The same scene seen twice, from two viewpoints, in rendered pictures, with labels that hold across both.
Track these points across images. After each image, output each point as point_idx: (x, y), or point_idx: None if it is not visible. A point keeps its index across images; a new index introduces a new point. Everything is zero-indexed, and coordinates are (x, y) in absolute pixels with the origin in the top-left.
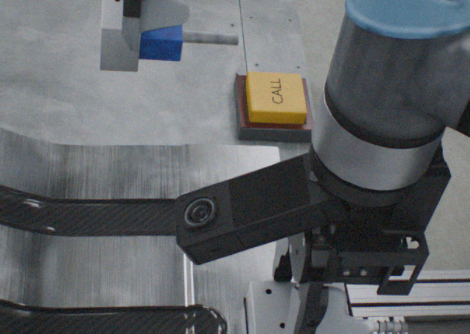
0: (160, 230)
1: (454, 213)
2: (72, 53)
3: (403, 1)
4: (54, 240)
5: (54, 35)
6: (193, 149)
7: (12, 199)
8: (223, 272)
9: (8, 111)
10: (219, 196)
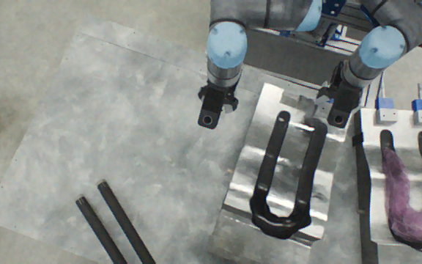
0: (284, 128)
1: (168, 12)
2: (176, 129)
3: (395, 58)
4: (279, 158)
5: (165, 133)
6: (258, 108)
7: (264, 166)
8: (305, 116)
9: (197, 158)
10: (337, 112)
